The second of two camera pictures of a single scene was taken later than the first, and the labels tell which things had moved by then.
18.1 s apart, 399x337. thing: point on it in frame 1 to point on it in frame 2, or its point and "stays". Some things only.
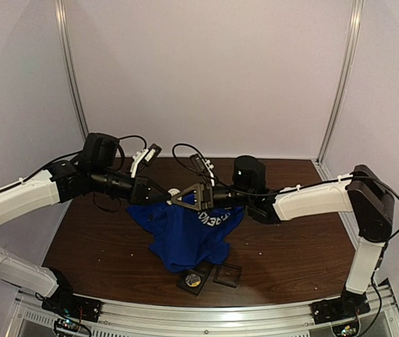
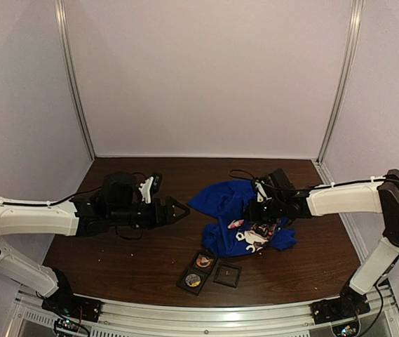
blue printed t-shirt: x=186 y=237 to x=228 y=230
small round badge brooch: x=193 y=280 stays
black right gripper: x=207 y=196 to x=252 y=214
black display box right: x=228 y=274 stays
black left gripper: x=140 y=190 to x=162 y=212
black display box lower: x=193 y=281 stays
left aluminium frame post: x=61 y=25 stays
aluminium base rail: x=29 y=318 stays
